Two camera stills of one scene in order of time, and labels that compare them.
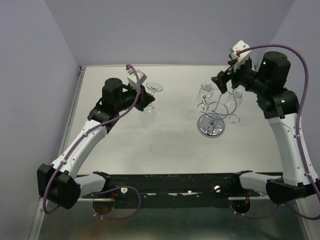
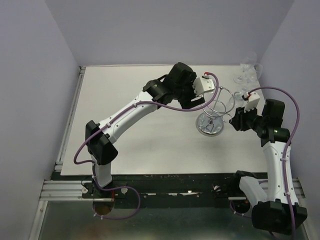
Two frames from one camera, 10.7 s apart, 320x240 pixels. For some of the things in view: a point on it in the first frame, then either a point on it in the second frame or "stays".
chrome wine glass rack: x=218 y=106 stays
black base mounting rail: x=176 y=190 stays
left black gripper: x=144 y=98 to x=187 y=104
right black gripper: x=221 y=79 to x=238 y=120
